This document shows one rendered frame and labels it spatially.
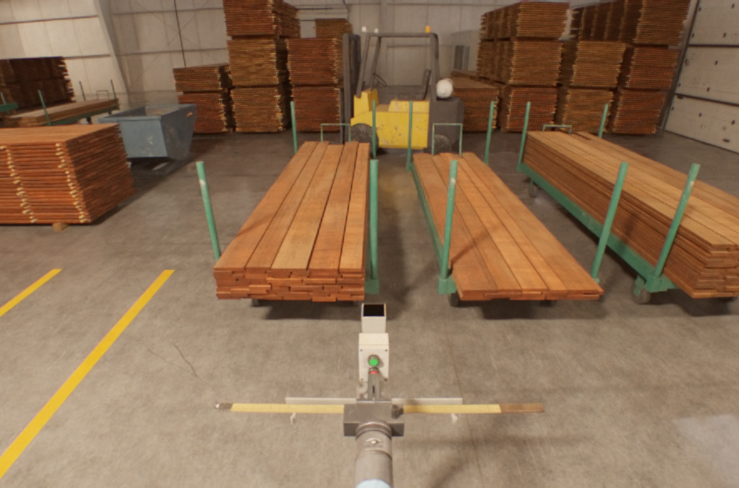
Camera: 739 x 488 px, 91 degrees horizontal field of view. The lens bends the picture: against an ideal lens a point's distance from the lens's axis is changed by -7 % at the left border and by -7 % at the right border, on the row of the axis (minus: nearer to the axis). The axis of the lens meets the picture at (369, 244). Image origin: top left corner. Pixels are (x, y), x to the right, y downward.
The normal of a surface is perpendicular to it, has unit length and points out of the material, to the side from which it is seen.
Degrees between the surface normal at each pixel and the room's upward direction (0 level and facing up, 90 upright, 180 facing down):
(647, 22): 90
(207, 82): 90
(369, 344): 0
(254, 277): 90
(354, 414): 0
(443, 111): 90
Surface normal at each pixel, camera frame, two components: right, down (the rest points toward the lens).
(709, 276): -0.01, 0.45
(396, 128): -0.23, 0.44
